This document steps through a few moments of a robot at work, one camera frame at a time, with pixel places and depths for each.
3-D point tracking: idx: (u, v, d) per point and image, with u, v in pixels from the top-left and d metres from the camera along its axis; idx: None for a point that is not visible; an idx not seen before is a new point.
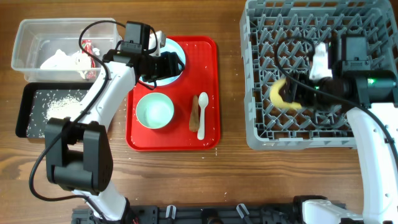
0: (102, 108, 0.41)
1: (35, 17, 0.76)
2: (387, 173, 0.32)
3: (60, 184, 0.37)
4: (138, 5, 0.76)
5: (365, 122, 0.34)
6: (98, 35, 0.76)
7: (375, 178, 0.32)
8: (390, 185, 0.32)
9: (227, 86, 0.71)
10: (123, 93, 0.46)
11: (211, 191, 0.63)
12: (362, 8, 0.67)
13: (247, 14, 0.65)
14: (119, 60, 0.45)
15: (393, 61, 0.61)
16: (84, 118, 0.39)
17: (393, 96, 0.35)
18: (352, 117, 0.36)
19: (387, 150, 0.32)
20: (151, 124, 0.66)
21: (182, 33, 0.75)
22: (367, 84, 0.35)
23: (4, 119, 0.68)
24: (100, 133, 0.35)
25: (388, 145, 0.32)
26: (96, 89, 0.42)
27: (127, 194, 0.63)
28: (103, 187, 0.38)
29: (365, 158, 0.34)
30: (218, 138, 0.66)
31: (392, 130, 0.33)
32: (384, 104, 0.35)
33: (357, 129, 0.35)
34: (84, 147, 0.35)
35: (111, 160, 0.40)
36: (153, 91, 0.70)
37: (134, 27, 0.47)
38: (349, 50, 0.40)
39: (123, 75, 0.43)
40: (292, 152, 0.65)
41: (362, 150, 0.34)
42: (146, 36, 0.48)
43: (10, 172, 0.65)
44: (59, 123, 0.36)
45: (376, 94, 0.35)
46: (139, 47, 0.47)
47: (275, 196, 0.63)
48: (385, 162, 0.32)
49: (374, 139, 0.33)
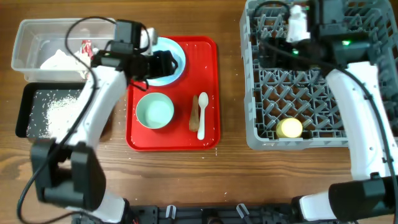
0: (90, 124, 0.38)
1: (36, 17, 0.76)
2: (369, 127, 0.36)
3: (52, 204, 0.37)
4: (138, 5, 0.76)
5: (345, 84, 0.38)
6: (98, 35, 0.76)
7: (360, 136, 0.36)
8: (372, 138, 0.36)
9: (227, 86, 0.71)
10: (115, 98, 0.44)
11: (211, 191, 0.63)
12: (362, 8, 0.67)
13: (247, 14, 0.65)
14: (107, 62, 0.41)
15: (394, 60, 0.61)
16: (70, 137, 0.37)
17: (368, 55, 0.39)
18: (332, 79, 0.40)
19: (366, 106, 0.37)
20: (151, 123, 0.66)
21: (182, 33, 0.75)
22: (344, 47, 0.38)
23: (4, 119, 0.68)
24: (89, 155, 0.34)
25: (366, 101, 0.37)
26: (83, 101, 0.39)
27: (127, 194, 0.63)
28: (97, 204, 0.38)
29: (348, 115, 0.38)
30: (218, 138, 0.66)
31: (370, 87, 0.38)
32: (361, 63, 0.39)
33: (339, 92, 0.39)
34: (73, 168, 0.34)
35: (104, 177, 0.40)
36: (153, 91, 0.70)
37: (123, 25, 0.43)
38: (327, 14, 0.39)
39: (112, 83, 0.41)
40: (292, 152, 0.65)
41: (346, 110, 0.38)
42: (137, 35, 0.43)
43: (10, 173, 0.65)
44: (45, 145, 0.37)
45: (355, 55, 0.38)
46: (129, 46, 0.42)
47: (275, 196, 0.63)
48: (367, 118, 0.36)
49: (353, 96, 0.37)
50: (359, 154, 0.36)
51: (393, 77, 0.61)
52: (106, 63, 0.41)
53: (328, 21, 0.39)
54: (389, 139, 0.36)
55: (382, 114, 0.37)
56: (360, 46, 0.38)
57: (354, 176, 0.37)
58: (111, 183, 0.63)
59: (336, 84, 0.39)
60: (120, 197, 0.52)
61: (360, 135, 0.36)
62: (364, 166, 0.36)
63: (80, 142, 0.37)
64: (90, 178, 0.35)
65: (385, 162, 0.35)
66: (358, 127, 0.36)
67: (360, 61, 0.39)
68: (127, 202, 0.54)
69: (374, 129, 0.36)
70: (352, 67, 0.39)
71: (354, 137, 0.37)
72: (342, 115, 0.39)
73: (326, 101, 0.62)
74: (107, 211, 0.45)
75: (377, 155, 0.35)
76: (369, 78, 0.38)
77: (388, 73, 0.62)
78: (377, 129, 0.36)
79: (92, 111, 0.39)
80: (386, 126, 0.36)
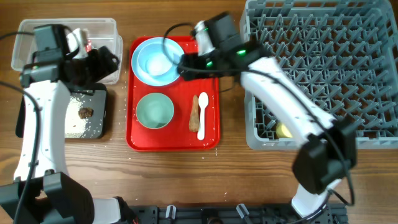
0: (49, 149, 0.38)
1: (35, 17, 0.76)
2: (286, 102, 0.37)
3: None
4: (138, 5, 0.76)
5: (253, 79, 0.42)
6: (98, 35, 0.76)
7: (283, 112, 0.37)
8: (293, 108, 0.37)
9: (227, 86, 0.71)
10: (63, 113, 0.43)
11: (211, 192, 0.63)
12: (362, 8, 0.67)
13: (247, 14, 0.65)
14: (41, 72, 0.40)
15: (393, 61, 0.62)
16: (35, 170, 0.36)
17: (262, 55, 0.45)
18: (245, 81, 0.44)
19: (278, 88, 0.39)
20: (150, 123, 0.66)
21: (182, 33, 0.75)
22: (240, 57, 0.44)
23: (4, 119, 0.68)
24: (61, 177, 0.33)
25: (277, 84, 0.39)
26: (32, 128, 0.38)
27: (127, 194, 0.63)
28: (90, 218, 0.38)
29: (270, 104, 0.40)
30: (218, 138, 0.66)
31: (274, 74, 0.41)
32: (259, 62, 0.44)
33: (254, 87, 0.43)
34: (52, 199, 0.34)
35: (86, 190, 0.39)
36: (154, 91, 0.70)
37: (43, 30, 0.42)
38: (221, 30, 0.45)
39: (53, 97, 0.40)
40: (293, 152, 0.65)
41: (267, 99, 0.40)
42: (61, 36, 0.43)
43: (10, 173, 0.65)
44: (12, 189, 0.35)
45: (257, 60, 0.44)
46: (58, 51, 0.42)
47: (275, 196, 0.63)
48: (281, 95, 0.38)
49: (265, 87, 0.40)
50: (293, 127, 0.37)
51: (393, 77, 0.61)
52: (38, 78, 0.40)
53: (224, 38, 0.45)
54: (308, 102, 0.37)
55: (292, 87, 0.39)
56: (254, 52, 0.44)
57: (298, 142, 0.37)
58: (111, 183, 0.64)
59: (250, 84, 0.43)
60: (112, 197, 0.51)
61: (283, 112, 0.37)
62: (300, 135, 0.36)
63: (47, 171, 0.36)
64: (71, 197, 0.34)
65: (313, 121, 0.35)
66: (278, 106, 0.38)
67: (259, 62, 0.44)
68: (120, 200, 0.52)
69: (291, 100, 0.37)
70: (255, 66, 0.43)
71: (282, 116, 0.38)
72: (268, 106, 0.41)
73: (326, 101, 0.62)
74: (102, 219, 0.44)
75: (305, 121, 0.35)
76: (269, 68, 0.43)
77: (388, 73, 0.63)
78: (292, 98, 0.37)
79: (46, 135, 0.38)
80: (300, 94, 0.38)
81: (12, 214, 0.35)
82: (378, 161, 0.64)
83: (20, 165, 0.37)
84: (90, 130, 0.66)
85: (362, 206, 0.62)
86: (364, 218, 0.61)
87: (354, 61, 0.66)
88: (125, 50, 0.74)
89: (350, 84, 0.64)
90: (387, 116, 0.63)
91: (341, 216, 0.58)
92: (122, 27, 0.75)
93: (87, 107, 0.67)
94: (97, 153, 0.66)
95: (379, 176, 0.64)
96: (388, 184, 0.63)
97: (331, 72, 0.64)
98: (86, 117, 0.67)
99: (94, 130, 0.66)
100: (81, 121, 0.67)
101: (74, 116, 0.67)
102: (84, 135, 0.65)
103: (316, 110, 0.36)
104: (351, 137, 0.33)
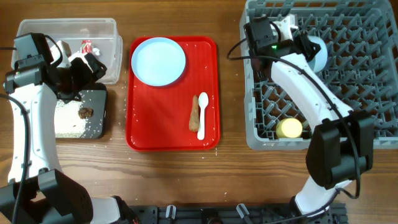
0: (40, 150, 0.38)
1: (36, 17, 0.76)
2: (305, 88, 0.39)
3: None
4: (138, 5, 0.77)
5: (280, 69, 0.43)
6: (98, 35, 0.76)
7: (304, 98, 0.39)
8: (314, 98, 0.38)
9: (228, 86, 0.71)
10: (53, 117, 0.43)
11: (211, 191, 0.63)
12: (362, 8, 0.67)
13: (247, 14, 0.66)
14: (22, 78, 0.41)
15: (393, 60, 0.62)
16: (28, 170, 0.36)
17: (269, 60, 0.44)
18: (274, 74, 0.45)
19: (301, 78, 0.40)
20: (169, 63, 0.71)
21: (182, 33, 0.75)
22: (275, 52, 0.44)
23: (4, 119, 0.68)
24: (55, 174, 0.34)
25: (301, 74, 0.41)
26: (22, 130, 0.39)
27: (126, 194, 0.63)
28: (87, 214, 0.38)
29: (293, 93, 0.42)
30: (218, 138, 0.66)
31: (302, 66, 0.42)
32: (291, 56, 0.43)
33: (278, 79, 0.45)
34: (46, 196, 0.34)
35: (84, 188, 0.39)
36: (154, 90, 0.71)
37: (23, 39, 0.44)
38: (260, 44, 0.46)
39: (40, 100, 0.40)
40: (292, 152, 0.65)
41: (288, 88, 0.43)
42: (42, 45, 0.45)
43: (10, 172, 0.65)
44: (7, 191, 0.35)
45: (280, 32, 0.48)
46: (39, 57, 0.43)
47: (275, 196, 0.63)
48: (305, 83, 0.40)
49: (291, 76, 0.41)
50: (313, 116, 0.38)
51: (393, 77, 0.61)
52: (22, 83, 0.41)
53: (260, 37, 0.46)
54: (329, 95, 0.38)
55: (318, 79, 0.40)
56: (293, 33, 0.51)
57: (273, 79, 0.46)
58: (111, 183, 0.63)
59: (277, 72, 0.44)
60: (111, 196, 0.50)
61: (305, 99, 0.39)
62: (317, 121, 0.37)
63: (41, 169, 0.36)
64: (67, 195, 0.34)
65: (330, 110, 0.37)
66: (296, 87, 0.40)
67: (265, 29, 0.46)
68: (117, 197, 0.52)
69: (311, 90, 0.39)
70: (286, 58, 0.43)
71: (304, 106, 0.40)
72: (286, 89, 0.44)
73: None
74: (102, 218, 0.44)
75: (322, 109, 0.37)
76: (299, 61, 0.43)
77: (388, 73, 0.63)
78: (311, 86, 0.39)
79: (37, 135, 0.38)
80: (320, 84, 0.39)
81: (10, 218, 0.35)
82: (378, 160, 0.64)
83: (13, 168, 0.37)
84: (90, 130, 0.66)
85: (361, 204, 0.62)
86: (364, 218, 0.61)
87: (354, 61, 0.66)
88: (125, 50, 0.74)
89: (350, 84, 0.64)
90: (387, 116, 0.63)
91: (341, 216, 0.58)
92: (122, 27, 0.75)
93: (87, 107, 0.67)
94: (97, 153, 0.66)
95: (379, 176, 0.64)
96: (388, 184, 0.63)
97: (330, 73, 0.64)
98: (86, 117, 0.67)
99: (94, 130, 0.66)
100: (81, 121, 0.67)
101: (74, 116, 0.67)
102: (84, 135, 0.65)
103: (338, 102, 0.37)
104: (332, 140, 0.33)
